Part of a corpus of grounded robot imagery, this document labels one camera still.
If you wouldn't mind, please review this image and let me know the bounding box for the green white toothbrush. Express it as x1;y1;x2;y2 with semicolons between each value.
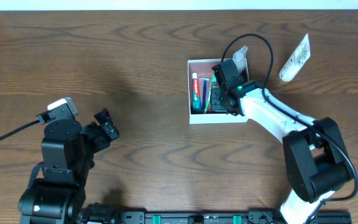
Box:
204;75;216;114

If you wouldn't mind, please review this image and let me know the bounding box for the clear foam soap pump bottle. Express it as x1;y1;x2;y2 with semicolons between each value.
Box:
232;45;248;73

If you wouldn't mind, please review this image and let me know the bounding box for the Colgate toothpaste tube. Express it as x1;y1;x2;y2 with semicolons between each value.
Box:
192;72;202;114

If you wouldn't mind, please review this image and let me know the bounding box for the blue disposable razor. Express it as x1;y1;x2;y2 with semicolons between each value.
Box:
200;77;211;114

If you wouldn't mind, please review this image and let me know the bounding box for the white box pink interior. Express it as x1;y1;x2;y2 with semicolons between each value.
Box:
187;58;248;124

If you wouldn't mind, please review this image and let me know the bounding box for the white lotion tube gold cap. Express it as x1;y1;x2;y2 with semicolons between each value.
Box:
278;34;311;84

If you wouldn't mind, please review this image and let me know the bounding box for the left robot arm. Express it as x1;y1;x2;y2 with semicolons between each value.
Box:
18;105;119;223

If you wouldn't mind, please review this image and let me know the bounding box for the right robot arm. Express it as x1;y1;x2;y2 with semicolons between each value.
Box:
212;59;358;223

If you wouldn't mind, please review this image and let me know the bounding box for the black mounting rail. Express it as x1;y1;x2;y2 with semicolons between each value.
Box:
76;201;353;224

